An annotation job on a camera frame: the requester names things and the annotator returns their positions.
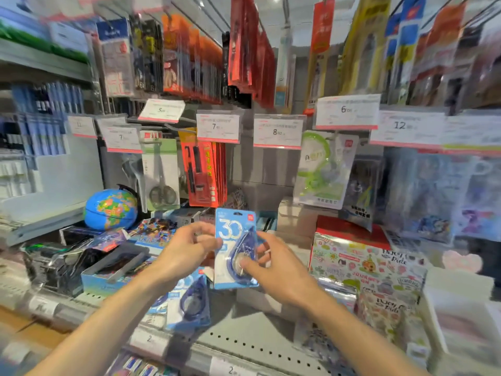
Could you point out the person's right hand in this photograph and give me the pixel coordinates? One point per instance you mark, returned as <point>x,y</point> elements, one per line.
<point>289,278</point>

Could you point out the person's left hand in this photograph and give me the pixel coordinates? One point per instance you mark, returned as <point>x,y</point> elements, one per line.
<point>184,254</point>

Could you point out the blue correction tape pack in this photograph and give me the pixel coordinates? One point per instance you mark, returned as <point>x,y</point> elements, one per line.
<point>160,303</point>
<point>231,246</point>
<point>188,305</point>

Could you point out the green correction tape pack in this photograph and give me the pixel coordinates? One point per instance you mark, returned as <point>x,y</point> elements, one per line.
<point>325,168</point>

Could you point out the person's right forearm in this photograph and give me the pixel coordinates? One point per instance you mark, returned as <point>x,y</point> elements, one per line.
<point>360,340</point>

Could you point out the white pink display box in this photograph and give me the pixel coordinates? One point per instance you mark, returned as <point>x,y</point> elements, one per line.
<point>458,332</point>

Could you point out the blue cartoon card box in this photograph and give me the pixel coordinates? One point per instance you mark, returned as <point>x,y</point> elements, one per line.
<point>152,231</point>

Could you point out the small white boxes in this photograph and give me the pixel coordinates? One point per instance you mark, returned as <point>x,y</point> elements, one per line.
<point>188,215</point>

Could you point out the plain beige cardboard box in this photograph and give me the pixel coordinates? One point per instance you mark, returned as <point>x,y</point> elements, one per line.
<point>299,219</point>

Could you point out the stack of blue flat packs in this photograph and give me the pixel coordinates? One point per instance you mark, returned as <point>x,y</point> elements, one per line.
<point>266,221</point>

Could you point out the blue card tray box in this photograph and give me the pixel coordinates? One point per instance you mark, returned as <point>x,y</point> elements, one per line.
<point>113,270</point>

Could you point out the white printed sticker box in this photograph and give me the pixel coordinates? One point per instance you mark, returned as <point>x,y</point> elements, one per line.
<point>364,266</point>

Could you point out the red cardboard box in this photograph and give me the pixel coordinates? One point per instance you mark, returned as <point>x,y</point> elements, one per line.
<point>348,227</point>

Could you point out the purple card pack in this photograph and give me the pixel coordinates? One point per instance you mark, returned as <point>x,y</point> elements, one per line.
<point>107,238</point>

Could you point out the green card scissors pack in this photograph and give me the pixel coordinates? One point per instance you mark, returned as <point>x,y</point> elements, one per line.
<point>160,176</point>

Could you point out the stack of red pen packs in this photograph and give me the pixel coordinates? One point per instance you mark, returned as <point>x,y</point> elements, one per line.
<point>203,172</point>

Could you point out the blue globe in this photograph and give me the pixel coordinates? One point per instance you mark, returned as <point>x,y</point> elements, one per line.
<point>110,209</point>

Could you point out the pony sticker bag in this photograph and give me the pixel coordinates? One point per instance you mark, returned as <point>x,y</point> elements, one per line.
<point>383,313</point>

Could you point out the clear pack with black item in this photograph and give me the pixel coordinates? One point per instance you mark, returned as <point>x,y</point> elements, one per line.
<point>362,195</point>

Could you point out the black holographic card holder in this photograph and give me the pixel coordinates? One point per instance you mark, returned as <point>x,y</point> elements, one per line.
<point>51,266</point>

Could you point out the row of clear sticker bags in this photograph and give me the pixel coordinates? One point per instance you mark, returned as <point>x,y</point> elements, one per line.
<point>430,195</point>

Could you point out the white heart-top box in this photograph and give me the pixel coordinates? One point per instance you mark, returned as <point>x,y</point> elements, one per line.
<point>462,278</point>

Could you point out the row of black ink packs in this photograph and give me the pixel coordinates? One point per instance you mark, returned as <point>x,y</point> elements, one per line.
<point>235,82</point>

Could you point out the rack of assorted pens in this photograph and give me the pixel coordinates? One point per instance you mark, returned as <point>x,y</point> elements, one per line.
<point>43,113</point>

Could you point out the row of black yellow packs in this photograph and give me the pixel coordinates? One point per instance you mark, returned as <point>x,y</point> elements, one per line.
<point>146,54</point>

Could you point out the white label sticker pack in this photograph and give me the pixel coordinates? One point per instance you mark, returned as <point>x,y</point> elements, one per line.
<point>115,58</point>

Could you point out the white slim pack blue label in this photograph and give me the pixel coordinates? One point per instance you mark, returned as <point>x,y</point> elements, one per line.
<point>283,70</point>

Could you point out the row of red slim packs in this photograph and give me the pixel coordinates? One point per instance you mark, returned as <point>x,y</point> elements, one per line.
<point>250,46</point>

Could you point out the row of blue-topped packs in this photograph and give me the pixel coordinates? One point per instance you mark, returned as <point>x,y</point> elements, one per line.
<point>403,50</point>

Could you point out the row of orange-topped packs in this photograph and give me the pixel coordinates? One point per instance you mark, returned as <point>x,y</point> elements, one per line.
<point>434,46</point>

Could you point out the row of black pen packs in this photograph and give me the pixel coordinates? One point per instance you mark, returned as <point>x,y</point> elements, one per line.
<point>477,62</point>

